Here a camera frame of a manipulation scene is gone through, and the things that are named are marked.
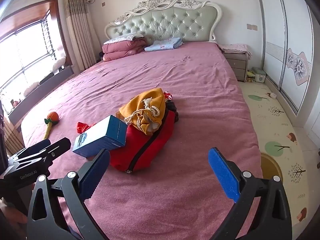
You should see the black cloth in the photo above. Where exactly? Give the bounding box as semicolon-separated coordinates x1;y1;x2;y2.
165;100;179;123

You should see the grey nightstand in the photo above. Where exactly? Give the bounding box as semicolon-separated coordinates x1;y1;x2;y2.
222;51;249;82

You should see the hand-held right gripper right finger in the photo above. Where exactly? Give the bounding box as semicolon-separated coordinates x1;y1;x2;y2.
208;147;293;240

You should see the folded light blue blanket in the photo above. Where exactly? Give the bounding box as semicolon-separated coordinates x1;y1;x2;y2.
144;37;185;52

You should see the blue box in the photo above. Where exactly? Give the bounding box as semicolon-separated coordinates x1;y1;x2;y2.
72;115;128;158

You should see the window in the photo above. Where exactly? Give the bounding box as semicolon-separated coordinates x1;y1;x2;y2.
0;0;73;115

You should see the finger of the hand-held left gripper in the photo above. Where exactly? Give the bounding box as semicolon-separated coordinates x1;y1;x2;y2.
24;137;72;167
16;138;52;158

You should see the orange ball toy with stick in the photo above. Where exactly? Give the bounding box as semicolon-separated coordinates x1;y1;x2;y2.
44;112;60;140

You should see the yellow bin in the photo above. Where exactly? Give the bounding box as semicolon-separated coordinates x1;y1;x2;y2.
260;152;283;180

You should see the folded pink quilt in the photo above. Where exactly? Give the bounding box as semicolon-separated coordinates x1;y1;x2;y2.
102;33;148;62

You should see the yellow drawstring bag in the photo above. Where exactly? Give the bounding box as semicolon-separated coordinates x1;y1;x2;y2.
117;88;167;137

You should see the white floral sliding wardrobe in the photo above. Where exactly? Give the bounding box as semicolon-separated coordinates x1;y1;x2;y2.
254;0;314;117

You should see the person's left hand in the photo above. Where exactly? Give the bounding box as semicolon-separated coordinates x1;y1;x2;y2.
0;196;28;227

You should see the tufted green headboard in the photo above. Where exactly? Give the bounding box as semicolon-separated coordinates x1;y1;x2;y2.
104;0;222;43

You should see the wooden slatted radiator cover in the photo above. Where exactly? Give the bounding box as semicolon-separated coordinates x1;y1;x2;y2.
4;120;25;157

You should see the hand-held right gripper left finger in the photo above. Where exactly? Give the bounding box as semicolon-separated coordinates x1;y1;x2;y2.
26;149;112;240

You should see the green storage box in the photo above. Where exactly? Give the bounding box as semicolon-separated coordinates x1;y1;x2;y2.
251;67;267;83

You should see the bed with pink sheet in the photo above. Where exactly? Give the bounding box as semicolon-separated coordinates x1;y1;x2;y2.
21;41;263;240

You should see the red zipper bag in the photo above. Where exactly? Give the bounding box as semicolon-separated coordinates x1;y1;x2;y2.
109;110;177;173

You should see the red cloth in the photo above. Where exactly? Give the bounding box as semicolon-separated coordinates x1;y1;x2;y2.
77;122;95;133

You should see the beige curtain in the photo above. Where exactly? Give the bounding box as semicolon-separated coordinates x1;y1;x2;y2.
64;0;97;70

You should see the pink cloth on nightstand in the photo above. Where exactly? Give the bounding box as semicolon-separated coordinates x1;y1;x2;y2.
217;44;253;57

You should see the cartoon tree play mat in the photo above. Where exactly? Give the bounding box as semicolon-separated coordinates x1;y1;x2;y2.
237;81;310;240

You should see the white plush toy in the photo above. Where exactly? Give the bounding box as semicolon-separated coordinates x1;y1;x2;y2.
52;56;67;71

